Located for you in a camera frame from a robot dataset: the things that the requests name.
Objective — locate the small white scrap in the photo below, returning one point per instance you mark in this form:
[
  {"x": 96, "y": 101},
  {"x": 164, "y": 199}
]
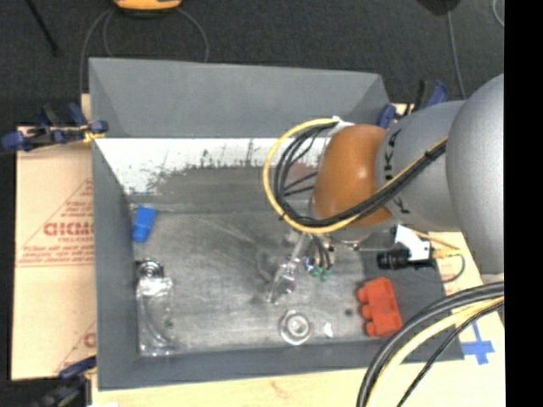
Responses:
[{"x": 328, "y": 330}]

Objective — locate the black cylinder on white bracket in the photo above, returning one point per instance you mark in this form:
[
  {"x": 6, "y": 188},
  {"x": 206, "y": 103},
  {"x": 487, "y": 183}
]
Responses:
[{"x": 396, "y": 260}]

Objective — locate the grey metal bin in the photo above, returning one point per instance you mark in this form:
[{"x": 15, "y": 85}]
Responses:
[{"x": 212, "y": 108}]

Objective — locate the clear plastic bottle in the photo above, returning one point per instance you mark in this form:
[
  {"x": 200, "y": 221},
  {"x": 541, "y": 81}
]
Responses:
[{"x": 153, "y": 308}]

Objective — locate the clear round glass lid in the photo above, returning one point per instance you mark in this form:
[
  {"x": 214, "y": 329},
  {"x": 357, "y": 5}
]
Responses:
[{"x": 295, "y": 326}]

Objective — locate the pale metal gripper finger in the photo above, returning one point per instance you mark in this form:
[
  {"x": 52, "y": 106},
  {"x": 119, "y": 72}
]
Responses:
[
  {"x": 283, "y": 282},
  {"x": 266, "y": 265}
]

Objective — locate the orange-red toy brick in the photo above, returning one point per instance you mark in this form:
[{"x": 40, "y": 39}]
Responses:
[{"x": 379, "y": 308}]

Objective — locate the blue block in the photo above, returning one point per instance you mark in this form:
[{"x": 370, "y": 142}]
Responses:
[{"x": 143, "y": 224}]

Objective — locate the brown cardboard board, red print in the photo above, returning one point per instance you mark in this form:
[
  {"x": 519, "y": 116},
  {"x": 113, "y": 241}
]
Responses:
[{"x": 51, "y": 227}]

